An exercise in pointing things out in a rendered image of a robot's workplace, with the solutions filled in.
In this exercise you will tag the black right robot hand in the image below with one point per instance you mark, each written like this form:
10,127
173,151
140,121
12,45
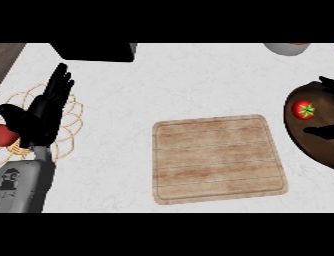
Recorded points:
332,131

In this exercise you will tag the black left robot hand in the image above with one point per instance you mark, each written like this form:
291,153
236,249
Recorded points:
38,116

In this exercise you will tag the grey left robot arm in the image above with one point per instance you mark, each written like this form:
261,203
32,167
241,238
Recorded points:
22,186

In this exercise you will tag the dark brown pan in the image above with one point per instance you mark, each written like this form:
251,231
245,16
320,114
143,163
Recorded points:
322,151

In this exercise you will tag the red tomato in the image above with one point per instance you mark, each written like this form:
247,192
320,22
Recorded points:
301,109

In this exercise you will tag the wooden cutting board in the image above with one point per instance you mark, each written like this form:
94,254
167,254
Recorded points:
218,160

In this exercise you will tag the tan wicker basket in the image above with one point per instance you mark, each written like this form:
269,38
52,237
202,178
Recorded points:
74,116

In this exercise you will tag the red bell pepper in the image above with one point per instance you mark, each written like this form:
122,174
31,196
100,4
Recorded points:
1,136

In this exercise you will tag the black appliance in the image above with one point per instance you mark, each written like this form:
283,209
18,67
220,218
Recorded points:
93,51

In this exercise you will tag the grey bowl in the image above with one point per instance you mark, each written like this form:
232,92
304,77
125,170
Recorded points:
286,48

